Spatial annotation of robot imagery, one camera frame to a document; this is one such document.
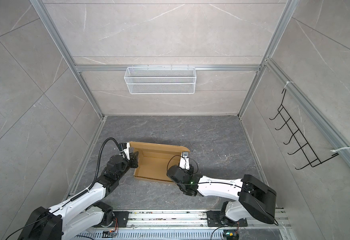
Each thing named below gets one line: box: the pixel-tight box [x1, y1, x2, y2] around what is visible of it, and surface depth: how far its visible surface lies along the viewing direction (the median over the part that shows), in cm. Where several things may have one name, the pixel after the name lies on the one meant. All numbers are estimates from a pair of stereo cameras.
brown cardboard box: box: [129, 141, 191, 182], surface depth 86 cm
